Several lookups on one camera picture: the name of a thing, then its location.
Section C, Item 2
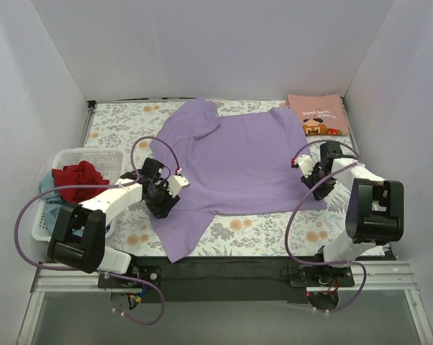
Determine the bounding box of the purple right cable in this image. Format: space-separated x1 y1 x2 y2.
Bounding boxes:
284 139 368 314

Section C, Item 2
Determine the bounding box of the white plastic laundry basket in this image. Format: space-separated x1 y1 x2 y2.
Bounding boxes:
31 147 127 242

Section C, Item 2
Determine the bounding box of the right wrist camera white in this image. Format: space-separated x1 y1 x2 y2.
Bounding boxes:
291 155 315 178

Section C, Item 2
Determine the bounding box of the purple cable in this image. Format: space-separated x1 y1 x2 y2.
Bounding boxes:
14 136 183 326
284 139 368 314

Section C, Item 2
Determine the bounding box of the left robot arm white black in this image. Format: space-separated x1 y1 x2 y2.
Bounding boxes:
47 158 190 275

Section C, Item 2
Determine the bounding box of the red t shirt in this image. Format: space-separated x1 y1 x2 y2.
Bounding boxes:
52 160 109 203

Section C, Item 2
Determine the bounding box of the folded pink printed t shirt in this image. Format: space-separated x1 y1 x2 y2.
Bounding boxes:
287 93 350 137

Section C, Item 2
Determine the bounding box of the purple t shirt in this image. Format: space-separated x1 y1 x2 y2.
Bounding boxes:
150 98 326 262

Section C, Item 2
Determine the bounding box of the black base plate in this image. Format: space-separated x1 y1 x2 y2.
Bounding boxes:
97 257 355 308

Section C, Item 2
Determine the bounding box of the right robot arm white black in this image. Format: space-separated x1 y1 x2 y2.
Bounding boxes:
291 140 404 286

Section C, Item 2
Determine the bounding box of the blue t shirt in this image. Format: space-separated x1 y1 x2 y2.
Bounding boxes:
39 171 65 234

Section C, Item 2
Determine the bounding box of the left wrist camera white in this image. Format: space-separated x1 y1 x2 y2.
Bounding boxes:
167 168 190 198

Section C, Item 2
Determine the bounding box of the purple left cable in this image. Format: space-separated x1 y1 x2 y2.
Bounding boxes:
14 136 183 326

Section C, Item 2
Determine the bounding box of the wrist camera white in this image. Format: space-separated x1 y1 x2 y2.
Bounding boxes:
167 168 190 198
291 155 315 178

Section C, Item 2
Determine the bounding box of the aluminium frame rail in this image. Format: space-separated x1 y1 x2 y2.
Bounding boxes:
17 261 433 344

